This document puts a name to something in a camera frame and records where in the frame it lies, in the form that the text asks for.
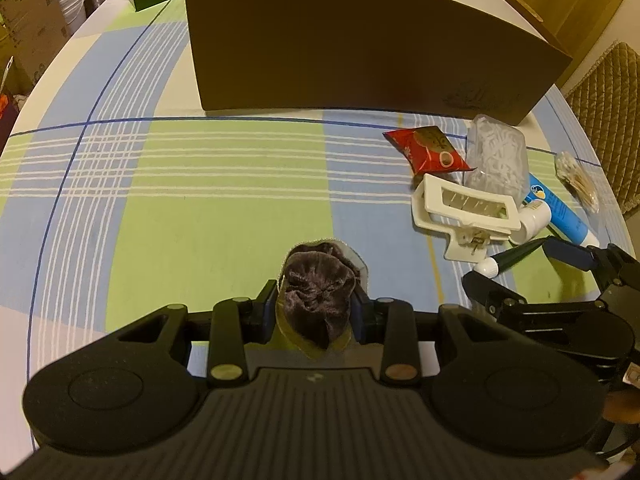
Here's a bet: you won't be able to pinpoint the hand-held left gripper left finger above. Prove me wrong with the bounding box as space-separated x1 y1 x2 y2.
112 280 279 389

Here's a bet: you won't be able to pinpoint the blue and white tube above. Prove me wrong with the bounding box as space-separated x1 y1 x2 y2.
522 172 601 247

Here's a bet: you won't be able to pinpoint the clear bag of white swabs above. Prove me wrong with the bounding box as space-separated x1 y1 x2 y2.
465 114 530 201

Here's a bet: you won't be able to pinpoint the brown velvet scrunchie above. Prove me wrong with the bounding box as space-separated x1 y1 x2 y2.
275 241 371 361

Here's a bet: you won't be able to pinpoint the dark green tube white cap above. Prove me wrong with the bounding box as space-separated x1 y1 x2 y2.
475 236 553 278

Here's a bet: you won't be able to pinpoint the clear bag of wooden toothpicks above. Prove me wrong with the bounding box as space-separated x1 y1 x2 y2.
554 151 600 213

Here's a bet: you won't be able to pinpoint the small white bottle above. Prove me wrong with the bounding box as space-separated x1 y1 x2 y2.
510 199 552 246

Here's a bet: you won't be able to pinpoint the quilted tan chair cushion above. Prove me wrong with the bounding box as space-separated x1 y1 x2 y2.
565 41 640 218

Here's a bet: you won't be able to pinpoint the person's right hand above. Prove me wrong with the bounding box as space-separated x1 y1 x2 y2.
602 389 640 428

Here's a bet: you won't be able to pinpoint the stacked cardboard boxes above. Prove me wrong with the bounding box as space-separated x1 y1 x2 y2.
0 0 71 96

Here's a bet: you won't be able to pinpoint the wooden door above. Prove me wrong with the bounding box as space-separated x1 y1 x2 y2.
492 0 638 86

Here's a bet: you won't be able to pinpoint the red snack packet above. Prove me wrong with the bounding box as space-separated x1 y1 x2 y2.
383 126 476 176

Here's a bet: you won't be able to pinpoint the large brown cardboard box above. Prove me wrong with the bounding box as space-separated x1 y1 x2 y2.
184 0 574 126

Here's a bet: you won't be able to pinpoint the white hair claw clip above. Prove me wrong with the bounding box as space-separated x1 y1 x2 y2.
411 174 521 262

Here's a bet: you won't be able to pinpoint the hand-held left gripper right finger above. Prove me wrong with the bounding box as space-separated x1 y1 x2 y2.
350 290 516 387

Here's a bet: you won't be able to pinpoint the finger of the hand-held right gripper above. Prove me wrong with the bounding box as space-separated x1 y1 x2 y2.
461 270 610 324
542 235 640 301

